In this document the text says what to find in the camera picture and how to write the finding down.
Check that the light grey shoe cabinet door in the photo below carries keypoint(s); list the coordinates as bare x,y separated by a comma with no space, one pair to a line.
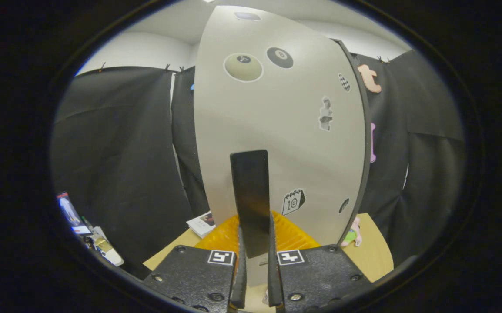
286,143

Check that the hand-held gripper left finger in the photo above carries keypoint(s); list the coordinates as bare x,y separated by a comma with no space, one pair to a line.
239,278

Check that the black backdrop cloth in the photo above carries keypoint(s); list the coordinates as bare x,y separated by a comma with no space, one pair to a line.
116,152

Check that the white book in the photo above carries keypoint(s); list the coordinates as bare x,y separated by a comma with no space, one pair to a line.
201,226

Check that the white and gold object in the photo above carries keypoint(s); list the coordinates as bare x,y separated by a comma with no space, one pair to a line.
105,250

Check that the pink and green plush toy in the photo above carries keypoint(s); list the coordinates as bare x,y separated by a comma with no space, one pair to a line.
352,234

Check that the grey shoe cabinet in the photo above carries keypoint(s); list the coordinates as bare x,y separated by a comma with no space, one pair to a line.
368,165

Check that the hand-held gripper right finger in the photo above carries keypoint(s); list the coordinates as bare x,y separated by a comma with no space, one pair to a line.
273,278

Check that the lit device screen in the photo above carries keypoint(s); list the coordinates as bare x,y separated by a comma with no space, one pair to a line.
69,213

